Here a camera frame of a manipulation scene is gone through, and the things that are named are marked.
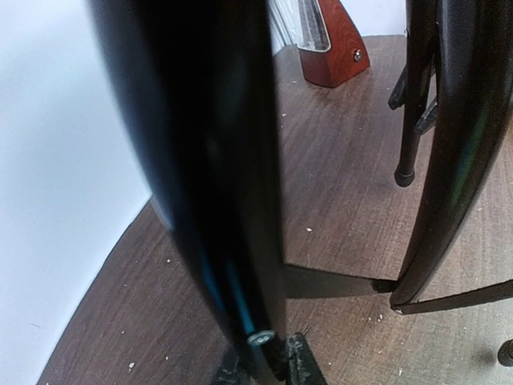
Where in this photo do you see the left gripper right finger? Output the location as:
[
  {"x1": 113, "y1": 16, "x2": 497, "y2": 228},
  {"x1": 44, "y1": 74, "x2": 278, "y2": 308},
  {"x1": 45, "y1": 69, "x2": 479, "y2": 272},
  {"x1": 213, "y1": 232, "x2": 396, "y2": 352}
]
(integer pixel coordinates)
[{"x1": 281, "y1": 332, "x2": 327, "y2": 385}]

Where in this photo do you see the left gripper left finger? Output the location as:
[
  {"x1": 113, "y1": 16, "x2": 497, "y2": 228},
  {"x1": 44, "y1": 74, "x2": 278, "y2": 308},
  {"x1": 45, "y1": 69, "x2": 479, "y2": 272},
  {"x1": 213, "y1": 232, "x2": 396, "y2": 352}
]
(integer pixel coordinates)
[{"x1": 214, "y1": 352, "x2": 252, "y2": 385}]

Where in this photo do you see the black music stand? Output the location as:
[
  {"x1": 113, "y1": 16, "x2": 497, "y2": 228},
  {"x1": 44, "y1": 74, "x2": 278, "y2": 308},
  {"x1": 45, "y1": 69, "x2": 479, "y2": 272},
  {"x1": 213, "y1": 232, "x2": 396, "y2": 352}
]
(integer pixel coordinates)
[{"x1": 89, "y1": 1, "x2": 512, "y2": 384}]

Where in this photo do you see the wooden metronome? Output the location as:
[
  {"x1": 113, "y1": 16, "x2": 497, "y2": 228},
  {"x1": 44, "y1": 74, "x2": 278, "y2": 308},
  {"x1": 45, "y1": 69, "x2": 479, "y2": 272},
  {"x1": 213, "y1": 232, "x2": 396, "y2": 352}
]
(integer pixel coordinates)
[{"x1": 297, "y1": 0, "x2": 370, "y2": 88}]

